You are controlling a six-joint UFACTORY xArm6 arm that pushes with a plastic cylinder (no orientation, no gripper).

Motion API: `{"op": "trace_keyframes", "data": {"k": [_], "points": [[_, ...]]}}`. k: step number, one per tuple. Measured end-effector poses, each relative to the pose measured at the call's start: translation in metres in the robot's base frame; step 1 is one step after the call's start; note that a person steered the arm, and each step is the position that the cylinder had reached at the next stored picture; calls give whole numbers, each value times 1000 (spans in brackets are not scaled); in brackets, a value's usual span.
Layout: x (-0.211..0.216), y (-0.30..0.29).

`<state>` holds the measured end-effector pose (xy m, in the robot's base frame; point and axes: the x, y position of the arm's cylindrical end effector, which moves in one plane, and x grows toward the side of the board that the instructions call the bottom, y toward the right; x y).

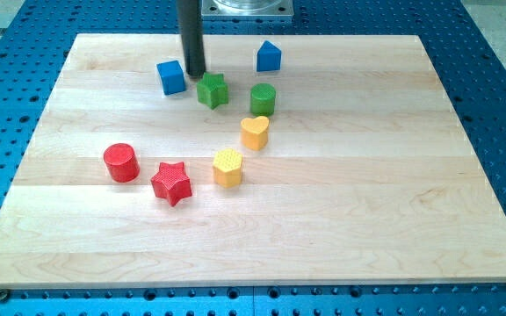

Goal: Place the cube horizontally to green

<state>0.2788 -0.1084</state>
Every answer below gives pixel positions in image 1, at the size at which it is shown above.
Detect light wooden board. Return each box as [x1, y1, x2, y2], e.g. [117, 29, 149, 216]
[0, 33, 506, 289]

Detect blue wooden cube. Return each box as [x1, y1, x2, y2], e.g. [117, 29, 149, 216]
[156, 61, 186, 96]

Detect red star block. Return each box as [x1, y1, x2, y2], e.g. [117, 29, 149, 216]
[150, 162, 192, 206]

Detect green star block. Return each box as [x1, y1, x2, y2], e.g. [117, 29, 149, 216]
[196, 73, 229, 110]

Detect green cylinder block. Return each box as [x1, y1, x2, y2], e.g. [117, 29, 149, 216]
[249, 83, 277, 117]

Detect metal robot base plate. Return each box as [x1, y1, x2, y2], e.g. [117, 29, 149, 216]
[201, 0, 294, 21]

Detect yellow hexagon block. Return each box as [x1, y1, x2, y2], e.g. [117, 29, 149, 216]
[213, 148, 242, 188]

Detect blue triangular prism block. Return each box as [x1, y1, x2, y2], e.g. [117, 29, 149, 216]
[257, 40, 282, 72]

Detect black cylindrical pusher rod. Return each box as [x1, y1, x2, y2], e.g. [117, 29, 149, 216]
[176, 0, 206, 78]

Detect red cylinder block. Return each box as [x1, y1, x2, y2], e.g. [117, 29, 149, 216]
[103, 143, 140, 183]

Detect left board clamp bolt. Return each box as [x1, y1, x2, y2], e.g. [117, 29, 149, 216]
[0, 289, 11, 303]

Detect yellow heart block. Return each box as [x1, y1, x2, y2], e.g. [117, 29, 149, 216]
[241, 116, 270, 151]

